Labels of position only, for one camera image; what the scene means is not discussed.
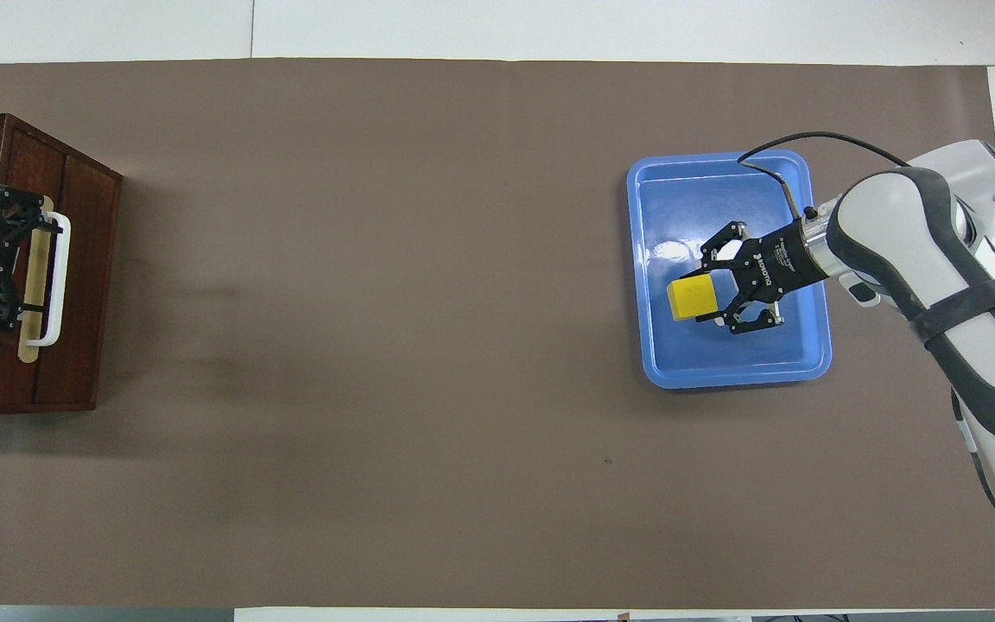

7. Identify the yellow cube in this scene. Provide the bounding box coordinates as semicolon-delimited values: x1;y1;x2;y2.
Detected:
667;275;723;323

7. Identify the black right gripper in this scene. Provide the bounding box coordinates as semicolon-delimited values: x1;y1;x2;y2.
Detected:
696;220;827;336

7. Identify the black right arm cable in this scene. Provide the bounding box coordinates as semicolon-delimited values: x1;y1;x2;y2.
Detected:
737;131;911;221

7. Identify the blue plastic tray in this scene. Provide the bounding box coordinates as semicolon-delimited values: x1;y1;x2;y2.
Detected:
626;149;833;390

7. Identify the white drawer handle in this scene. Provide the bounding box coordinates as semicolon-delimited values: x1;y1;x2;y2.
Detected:
25;212;73;348

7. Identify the dark wooden drawer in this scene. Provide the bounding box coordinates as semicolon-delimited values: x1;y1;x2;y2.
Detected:
0;117;124;416

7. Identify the brown paper table mat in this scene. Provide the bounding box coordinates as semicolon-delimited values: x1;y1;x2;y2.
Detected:
0;59;995;610

